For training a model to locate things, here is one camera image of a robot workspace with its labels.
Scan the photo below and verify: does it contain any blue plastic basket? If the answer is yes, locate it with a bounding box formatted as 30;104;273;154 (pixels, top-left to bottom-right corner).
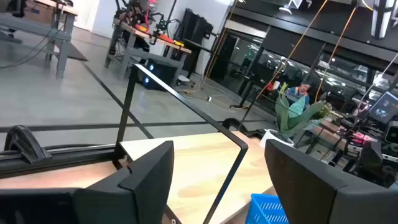
245;193;290;224

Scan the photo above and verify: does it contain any black and white hanging lamp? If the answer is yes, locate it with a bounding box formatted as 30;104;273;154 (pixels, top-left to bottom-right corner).
370;0;397;40

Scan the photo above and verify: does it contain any orange hanging cable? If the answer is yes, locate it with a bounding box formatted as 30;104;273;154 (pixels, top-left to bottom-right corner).
313;6;358;104
257;0;329;98

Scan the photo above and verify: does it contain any cardboard box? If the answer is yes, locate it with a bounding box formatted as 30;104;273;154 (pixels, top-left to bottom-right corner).
24;0;57;25

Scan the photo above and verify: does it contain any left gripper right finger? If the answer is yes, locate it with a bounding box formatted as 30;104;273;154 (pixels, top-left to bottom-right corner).
264;139;398;224

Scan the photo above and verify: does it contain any white plant pot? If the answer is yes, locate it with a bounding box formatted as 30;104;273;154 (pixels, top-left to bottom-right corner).
259;129;295;149

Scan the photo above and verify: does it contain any wood-topped grey workbench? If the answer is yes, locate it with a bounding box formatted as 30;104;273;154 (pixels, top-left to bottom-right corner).
104;18;192;85

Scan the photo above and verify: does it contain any black office chair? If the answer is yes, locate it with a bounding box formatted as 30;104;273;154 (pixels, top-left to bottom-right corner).
345;141;397;188

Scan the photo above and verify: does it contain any black aluminium table frame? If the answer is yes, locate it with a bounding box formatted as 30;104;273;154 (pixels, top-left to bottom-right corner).
0;118;265;180

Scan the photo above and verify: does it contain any computer monitor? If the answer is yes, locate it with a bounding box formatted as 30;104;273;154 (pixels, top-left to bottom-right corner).
368;91;398;125

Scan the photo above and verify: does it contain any black computer tower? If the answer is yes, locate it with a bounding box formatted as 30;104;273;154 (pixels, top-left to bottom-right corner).
141;58;177;91

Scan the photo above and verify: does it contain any person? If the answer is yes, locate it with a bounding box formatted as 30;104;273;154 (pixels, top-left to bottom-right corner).
287;83;312;106

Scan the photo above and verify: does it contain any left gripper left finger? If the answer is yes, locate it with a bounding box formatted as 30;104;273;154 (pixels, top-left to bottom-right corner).
0;140;175;224

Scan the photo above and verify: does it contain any green snake plant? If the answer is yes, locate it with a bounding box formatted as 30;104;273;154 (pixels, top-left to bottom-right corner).
274;82;333;140

